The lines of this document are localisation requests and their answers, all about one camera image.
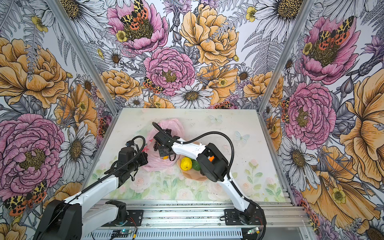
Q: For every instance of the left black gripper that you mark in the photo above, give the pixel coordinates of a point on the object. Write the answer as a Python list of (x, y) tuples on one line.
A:
[(143, 157)]

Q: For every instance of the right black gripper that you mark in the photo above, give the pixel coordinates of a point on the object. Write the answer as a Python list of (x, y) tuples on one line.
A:
[(161, 152)]

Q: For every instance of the yellow lemon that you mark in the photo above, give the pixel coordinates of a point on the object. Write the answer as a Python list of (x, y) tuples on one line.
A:
[(186, 164)]

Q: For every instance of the dark green avocado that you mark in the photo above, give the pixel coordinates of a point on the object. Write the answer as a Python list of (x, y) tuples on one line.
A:
[(196, 166)]

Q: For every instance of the pink scalloped plate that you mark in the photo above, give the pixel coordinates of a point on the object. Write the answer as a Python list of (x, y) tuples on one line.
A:
[(195, 172)]

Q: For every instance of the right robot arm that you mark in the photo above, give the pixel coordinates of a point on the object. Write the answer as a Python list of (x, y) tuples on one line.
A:
[(215, 167)]

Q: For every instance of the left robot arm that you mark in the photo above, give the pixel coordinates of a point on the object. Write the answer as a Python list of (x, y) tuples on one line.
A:
[(73, 218)]

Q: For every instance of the dark purple grape bunch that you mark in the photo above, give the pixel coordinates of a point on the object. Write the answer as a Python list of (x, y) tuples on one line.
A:
[(156, 146)]

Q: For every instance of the left green circuit board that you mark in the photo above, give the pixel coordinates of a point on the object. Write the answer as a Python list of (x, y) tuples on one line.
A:
[(120, 234)]

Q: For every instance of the green circuit board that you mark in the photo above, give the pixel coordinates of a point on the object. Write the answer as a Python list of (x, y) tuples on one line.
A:
[(253, 231), (120, 234)]

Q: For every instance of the right green circuit board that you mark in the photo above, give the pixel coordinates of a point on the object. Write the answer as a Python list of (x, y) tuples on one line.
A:
[(253, 231)]

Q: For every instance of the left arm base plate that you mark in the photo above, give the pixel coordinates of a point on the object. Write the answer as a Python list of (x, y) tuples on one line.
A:
[(133, 218)]

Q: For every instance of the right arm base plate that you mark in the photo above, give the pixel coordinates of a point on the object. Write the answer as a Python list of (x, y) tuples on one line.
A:
[(233, 217)]

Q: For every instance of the white vented cable duct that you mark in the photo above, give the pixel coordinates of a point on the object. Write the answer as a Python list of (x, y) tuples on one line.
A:
[(171, 234)]

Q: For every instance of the left aluminium frame post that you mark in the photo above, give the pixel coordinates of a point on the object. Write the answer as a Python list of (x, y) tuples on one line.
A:
[(70, 30)]

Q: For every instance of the aluminium frame post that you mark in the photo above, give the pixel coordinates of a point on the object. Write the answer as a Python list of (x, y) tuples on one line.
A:
[(70, 30), (291, 40)]

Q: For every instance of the right aluminium frame post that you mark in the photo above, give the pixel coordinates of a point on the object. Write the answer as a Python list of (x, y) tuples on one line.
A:
[(291, 40)]

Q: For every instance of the aluminium mounting rail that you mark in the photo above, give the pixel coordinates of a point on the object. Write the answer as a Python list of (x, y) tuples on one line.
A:
[(189, 214)]

